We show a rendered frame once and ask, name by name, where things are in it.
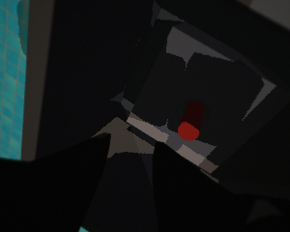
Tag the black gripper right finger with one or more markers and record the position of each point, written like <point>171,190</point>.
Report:
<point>187,200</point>

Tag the red peg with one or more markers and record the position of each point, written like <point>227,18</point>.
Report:
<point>191,122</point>

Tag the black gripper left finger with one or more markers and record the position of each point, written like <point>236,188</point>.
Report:
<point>52,193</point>

